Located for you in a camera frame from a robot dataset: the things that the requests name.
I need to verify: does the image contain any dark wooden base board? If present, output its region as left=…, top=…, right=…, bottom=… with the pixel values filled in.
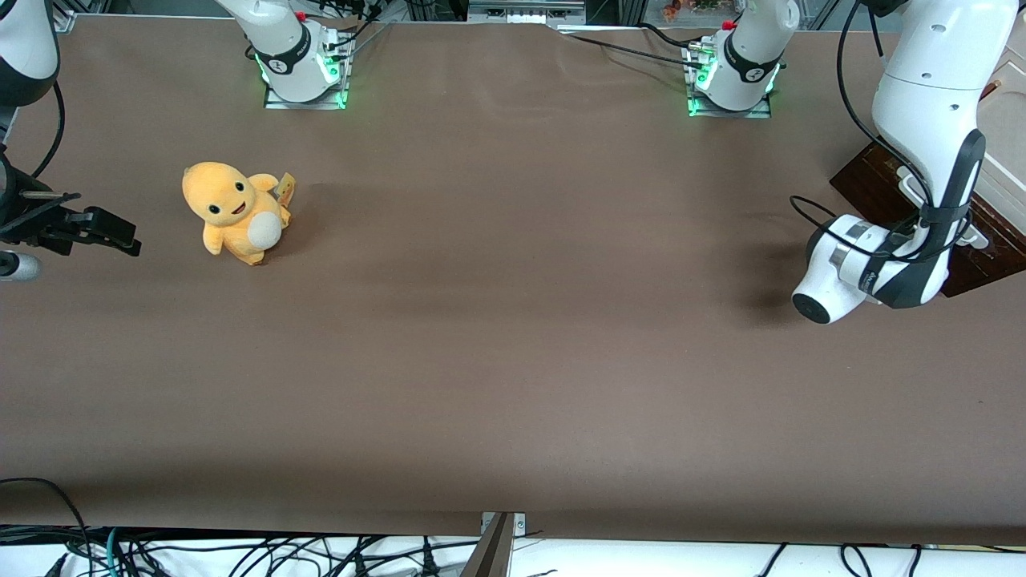
left=830, top=140, right=1026, bottom=299

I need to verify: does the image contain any grey background device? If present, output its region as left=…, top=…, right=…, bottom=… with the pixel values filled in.
left=467, top=0, right=588, bottom=25

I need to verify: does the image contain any black looping cable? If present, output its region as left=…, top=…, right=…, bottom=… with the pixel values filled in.
left=0, top=478, right=92, bottom=577

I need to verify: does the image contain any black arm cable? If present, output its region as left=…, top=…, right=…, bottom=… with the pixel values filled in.
left=30, top=80, right=66, bottom=181
left=790, top=0, right=975, bottom=265

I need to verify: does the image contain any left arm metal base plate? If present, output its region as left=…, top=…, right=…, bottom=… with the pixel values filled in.
left=687, top=92, right=773, bottom=119

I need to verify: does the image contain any grey camera mount bar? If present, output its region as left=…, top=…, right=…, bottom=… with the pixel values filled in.
left=458, top=511, right=527, bottom=577

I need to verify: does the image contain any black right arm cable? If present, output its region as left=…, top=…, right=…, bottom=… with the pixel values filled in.
left=30, top=80, right=66, bottom=181

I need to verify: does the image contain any white drawer handle bar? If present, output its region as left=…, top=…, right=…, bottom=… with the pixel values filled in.
left=895, top=164, right=989, bottom=249

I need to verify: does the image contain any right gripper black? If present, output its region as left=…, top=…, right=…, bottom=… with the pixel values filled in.
left=0, top=152, right=143, bottom=258

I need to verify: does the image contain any brown table cover sheet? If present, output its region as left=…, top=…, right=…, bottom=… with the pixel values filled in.
left=0, top=14, right=1026, bottom=547

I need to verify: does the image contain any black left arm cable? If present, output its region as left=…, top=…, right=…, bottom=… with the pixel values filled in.
left=790, top=0, right=975, bottom=265

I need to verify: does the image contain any orange plush toy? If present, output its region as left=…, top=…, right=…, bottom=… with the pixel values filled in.
left=181, top=161, right=297, bottom=267

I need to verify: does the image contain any black cable across table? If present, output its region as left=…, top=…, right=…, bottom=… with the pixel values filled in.
left=561, top=30, right=708, bottom=70

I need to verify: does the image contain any teal cable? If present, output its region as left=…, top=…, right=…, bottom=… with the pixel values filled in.
left=103, top=527, right=129, bottom=577

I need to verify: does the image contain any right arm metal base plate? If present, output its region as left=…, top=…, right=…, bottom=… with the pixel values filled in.
left=263, top=76, right=350, bottom=111

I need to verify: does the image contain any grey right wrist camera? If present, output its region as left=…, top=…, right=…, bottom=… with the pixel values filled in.
left=0, top=251, right=42, bottom=282

